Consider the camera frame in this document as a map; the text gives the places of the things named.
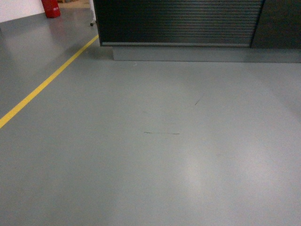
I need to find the black checkout counter cabinet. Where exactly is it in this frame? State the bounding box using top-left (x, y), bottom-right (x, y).
top-left (94, 0), bottom-right (301, 63)

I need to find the white wheeled partition stand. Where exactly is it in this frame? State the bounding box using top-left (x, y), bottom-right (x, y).
top-left (89, 0), bottom-right (96, 26)

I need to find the red fire extinguisher box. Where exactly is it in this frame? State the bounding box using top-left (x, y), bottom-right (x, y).
top-left (41, 0), bottom-right (61, 18)

